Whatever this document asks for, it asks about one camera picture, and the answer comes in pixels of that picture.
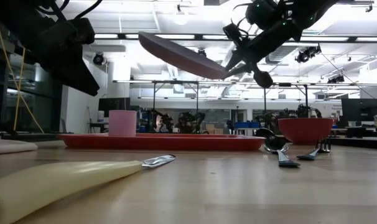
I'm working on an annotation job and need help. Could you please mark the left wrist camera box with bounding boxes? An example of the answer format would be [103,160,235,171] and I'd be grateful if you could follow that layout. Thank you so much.
[68,17,95,45]

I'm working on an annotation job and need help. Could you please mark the knife with cream handle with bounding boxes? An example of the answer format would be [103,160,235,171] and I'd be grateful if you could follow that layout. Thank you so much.
[0,154,177,224]

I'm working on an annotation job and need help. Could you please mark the pink plastic cup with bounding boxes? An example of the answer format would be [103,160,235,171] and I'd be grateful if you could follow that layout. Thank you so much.
[108,110,137,138]

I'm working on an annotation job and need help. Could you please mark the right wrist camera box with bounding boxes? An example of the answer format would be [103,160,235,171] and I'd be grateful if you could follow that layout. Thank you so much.
[222,22,244,43]

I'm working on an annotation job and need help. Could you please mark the spoon with teal handle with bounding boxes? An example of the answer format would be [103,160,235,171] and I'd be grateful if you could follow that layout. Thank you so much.
[262,134,301,169]

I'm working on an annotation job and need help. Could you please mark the long ceiling light rail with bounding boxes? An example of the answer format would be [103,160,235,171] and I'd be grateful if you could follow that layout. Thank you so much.
[93,32,377,44]

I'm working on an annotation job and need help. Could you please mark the fork with teal handle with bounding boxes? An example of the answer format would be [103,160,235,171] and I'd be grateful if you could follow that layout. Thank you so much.
[296,139,332,162]

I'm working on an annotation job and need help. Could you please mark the red plastic tray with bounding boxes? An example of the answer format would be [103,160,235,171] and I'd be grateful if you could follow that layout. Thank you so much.
[57,133,266,152]

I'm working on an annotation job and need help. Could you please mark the blue storage bin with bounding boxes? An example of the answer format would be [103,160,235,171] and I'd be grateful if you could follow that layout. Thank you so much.
[233,121,261,129]

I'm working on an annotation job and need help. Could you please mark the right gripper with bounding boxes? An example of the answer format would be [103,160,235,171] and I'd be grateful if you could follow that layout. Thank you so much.
[225,20,302,89]

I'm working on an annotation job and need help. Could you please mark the lilac plastic plate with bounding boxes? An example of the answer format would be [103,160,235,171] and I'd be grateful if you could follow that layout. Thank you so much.
[137,30,231,80]

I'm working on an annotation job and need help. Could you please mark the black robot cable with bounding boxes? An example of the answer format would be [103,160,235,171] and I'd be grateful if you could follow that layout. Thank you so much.
[73,0,104,20]

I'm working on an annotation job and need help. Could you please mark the black computer monitor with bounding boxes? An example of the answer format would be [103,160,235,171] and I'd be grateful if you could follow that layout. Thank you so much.
[98,97,131,118]
[341,98,377,123]

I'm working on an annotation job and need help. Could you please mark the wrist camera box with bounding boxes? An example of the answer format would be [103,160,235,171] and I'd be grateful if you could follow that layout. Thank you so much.
[68,17,95,45]
[222,22,244,43]

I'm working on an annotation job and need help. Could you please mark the black metal workstation frame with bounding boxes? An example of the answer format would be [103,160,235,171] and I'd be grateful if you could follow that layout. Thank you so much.
[262,82,363,125]
[113,79,205,131]

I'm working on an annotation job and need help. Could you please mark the yellow extension cable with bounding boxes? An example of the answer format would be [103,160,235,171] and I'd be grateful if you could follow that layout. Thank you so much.
[0,24,45,134]
[12,46,26,132]

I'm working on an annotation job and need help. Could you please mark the brown cardboard boxes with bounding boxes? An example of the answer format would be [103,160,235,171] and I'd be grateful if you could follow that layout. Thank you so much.
[205,124,224,135]

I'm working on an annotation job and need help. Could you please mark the red plastic bowl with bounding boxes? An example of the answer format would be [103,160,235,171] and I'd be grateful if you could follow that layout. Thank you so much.
[277,117,334,146]

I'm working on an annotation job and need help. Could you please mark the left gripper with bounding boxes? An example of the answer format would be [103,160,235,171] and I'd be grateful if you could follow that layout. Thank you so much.
[0,0,101,96]

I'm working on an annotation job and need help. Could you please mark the white cloth napkin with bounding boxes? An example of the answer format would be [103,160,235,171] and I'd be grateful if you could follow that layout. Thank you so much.
[0,138,39,156]

